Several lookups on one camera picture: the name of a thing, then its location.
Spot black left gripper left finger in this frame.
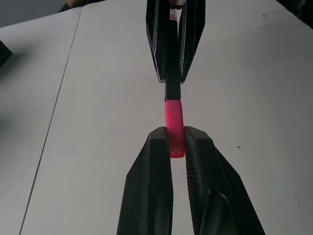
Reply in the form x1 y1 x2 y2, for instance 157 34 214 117
116 126 178 235

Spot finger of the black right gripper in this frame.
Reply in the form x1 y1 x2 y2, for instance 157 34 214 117
178 0 206 85
145 0 171 83

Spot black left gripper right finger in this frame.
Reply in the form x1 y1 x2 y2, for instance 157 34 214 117
183 125 266 235

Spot black marker with red label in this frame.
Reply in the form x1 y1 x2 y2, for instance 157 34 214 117
164 0 185 102

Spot red marker cap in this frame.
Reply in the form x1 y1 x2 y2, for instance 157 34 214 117
164 98 185 160

